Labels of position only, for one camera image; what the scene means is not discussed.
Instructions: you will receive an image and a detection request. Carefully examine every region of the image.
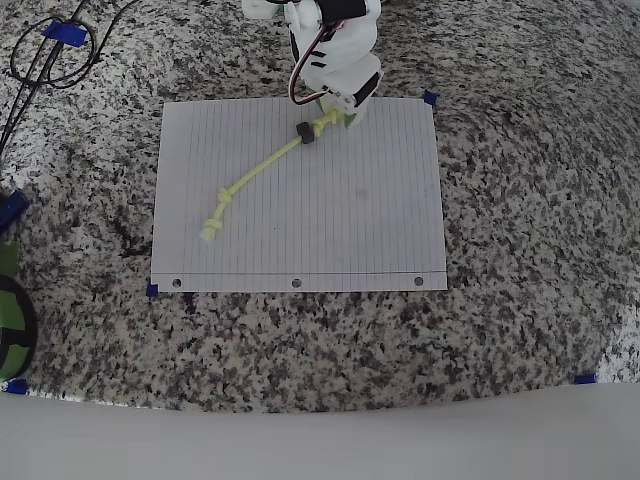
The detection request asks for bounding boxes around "yellow-green knotted rope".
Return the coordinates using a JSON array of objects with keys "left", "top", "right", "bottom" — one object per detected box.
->
[{"left": 198, "top": 112, "right": 346, "bottom": 245}]

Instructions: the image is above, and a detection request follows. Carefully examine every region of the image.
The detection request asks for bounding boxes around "black hex nut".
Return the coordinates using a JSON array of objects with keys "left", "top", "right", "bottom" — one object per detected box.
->
[{"left": 294, "top": 121, "right": 317, "bottom": 150}]

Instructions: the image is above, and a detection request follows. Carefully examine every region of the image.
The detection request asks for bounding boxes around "lined paper sheet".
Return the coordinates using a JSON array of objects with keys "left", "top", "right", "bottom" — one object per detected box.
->
[{"left": 149, "top": 96, "right": 449, "bottom": 294}]

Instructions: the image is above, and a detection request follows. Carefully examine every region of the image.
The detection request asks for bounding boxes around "white board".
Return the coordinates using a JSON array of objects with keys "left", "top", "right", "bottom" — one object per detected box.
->
[{"left": 0, "top": 382, "right": 640, "bottom": 480}]

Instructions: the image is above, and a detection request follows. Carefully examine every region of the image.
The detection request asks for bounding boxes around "green tape piece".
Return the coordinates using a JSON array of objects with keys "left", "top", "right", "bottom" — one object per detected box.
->
[{"left": 0, "top": 242, "right": 21, "bottom": 276}]

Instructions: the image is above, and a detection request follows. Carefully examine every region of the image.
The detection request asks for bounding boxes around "black spool with green tape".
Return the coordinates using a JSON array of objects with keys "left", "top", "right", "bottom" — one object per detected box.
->
[{"left": 0, "top": 273, "right": 39, "bottom": 382}]

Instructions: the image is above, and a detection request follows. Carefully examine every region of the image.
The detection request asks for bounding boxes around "red white black servo wire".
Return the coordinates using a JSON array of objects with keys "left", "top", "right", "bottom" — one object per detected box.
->
[{"left": 288, "top": 22, "right": 346, "bottom": 107}]

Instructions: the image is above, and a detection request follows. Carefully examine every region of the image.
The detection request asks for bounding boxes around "black straight cable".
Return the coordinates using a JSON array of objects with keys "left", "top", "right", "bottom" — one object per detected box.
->
[{"left": 0, "top": 0, "right": 89, "bottom": 151}]

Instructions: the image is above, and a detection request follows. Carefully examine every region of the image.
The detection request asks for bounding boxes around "black looped cable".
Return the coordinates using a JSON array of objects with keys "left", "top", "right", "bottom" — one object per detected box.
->
[{"left": 9, "top": 0, "right": 144, "bottom": 91}]

